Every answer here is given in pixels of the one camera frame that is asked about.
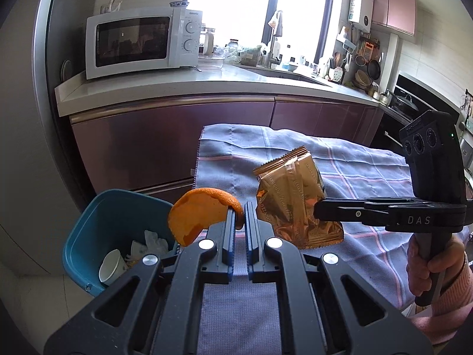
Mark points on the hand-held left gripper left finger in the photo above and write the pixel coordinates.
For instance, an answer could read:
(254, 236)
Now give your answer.
(231, 255)

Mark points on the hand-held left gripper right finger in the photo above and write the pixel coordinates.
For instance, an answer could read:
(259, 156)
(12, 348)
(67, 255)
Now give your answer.
(251, 255)

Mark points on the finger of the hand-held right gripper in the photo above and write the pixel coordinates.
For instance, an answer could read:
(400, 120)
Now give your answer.
(343, 210)

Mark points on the orange peel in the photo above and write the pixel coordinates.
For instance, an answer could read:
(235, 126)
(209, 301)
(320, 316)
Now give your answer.
(196, 214)

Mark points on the gold foil snack wrapper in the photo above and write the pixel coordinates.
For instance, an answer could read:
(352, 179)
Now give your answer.
(288, 199)

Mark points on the white tissue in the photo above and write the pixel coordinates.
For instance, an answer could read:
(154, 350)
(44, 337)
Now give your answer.
(155, 242)
(138, 249)

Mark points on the white blue-dotted paper cup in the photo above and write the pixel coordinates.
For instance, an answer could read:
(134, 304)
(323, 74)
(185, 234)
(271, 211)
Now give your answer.
(111, 266)

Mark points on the blue plastic bin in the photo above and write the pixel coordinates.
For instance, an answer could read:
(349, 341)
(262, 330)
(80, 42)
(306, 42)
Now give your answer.
(96, 222)

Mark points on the person's right forearm pink sleeve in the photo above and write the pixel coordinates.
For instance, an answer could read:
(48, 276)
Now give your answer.
(454, 303)

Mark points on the person's right hand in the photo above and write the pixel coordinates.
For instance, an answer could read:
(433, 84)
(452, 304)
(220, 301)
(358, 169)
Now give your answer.
(414, 270)

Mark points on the black built-in oven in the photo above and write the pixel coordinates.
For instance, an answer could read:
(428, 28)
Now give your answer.
(388, 133)

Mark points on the pot with glass lid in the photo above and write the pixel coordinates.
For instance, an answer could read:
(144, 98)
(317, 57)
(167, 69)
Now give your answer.
(405, 104)

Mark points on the black range hood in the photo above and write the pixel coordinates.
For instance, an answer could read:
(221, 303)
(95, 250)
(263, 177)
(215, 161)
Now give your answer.
(428, 92)

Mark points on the small silver pot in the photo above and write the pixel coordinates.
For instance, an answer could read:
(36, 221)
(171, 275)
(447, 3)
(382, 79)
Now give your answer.
(386, 97)

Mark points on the blue checkered tablecloth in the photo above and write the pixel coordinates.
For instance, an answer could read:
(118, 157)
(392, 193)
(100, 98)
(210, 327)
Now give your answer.
(229, 155)

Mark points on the stack of bowls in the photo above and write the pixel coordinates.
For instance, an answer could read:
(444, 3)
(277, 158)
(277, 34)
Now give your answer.
(363, 78)

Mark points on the black frying pan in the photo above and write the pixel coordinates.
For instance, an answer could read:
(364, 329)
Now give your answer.
(374, 69)

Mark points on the white dotted utensil holder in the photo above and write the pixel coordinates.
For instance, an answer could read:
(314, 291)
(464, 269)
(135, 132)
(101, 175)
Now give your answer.
(337, 74)

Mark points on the orange grater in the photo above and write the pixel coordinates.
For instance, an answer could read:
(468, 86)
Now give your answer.
(366, 48)

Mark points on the purple base cabinets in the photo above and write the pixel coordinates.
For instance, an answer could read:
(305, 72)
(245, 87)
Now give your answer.
(147, 144)

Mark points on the white kitchen countertop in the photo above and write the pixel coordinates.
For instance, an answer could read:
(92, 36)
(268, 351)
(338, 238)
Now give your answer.
(184, 85)

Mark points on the metal kitchen faucet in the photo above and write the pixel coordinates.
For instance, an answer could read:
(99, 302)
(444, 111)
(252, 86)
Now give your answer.
(275, 48)

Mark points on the green food container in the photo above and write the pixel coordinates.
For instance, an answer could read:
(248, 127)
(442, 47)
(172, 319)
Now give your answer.
(250, 56)

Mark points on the glass baking dish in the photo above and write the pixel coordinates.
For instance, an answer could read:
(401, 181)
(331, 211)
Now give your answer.
(210, 62)

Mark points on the clear plastic bag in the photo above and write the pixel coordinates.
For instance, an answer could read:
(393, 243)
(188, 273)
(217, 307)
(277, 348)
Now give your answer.
(227, 54)

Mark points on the small white countertop appliance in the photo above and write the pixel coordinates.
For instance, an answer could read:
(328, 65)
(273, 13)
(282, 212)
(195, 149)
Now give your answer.
(208, 42)

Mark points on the kitchen window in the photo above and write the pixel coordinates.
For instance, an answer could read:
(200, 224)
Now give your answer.
(229, 7)

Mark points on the white microwave oven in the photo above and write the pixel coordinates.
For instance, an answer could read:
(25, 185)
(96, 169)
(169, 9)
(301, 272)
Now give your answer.
(129, 40)

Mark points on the grey refrigerator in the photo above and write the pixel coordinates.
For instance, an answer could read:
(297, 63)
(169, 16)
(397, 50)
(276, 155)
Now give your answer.
(48, 81)

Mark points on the blue and white bowl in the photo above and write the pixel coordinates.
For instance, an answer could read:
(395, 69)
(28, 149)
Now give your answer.
(177, 4)

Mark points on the white ceramic ornament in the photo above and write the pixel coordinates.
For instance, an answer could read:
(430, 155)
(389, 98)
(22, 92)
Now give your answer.
(111, 6)

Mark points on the wall utensil rack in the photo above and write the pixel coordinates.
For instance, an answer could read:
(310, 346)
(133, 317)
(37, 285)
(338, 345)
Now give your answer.
(351, 44)

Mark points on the pink wall cabinets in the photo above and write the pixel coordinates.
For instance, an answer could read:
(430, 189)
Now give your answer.
(401, 11)

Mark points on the white wall water heater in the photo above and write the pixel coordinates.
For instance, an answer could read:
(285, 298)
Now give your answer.
(360, 7)

